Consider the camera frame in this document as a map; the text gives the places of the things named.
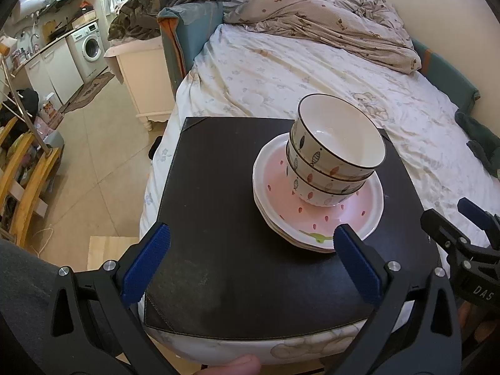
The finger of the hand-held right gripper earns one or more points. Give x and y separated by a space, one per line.
441 226
474 213

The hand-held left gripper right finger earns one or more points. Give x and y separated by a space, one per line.
357 265

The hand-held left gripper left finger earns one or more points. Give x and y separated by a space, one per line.
146 263

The small white fish-print bowl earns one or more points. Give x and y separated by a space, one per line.
312 199

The medium white fish-print bowl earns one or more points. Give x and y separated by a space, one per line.
300 168

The large white fish-print bowl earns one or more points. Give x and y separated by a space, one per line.
343 140

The person's right hand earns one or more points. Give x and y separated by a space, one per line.
482 330

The person's left hand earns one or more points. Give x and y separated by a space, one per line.
232 365

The light wooden board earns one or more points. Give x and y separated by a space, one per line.
105 250

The dark green cloth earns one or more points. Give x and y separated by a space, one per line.
480 140

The black leather mat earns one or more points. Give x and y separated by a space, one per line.
218 203

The black cloth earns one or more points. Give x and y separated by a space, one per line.
154 148

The grey trouser leg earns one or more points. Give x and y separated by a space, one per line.
23 300

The yellow wooden rack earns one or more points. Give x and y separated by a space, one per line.
27 187

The grey bin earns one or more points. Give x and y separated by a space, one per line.
52 140

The white bedside cabinet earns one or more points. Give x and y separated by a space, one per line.
144 86

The brown patterned rug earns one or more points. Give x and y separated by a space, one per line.
88 91

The printed carton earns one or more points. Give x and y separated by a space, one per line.
50 109

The metal pole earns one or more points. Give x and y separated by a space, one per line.
23 113

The black bag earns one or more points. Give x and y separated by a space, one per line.
27 99

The white kitchen cabinet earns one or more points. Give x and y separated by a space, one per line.
58 68

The white washing machine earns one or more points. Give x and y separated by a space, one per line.
90 45

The beige printed quilt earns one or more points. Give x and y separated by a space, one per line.
332 19

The cardboard box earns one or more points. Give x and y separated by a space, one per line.
84 17

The camouflage cloth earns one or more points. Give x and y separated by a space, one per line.
156 7

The teal upholstered bed frame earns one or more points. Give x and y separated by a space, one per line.
191 39

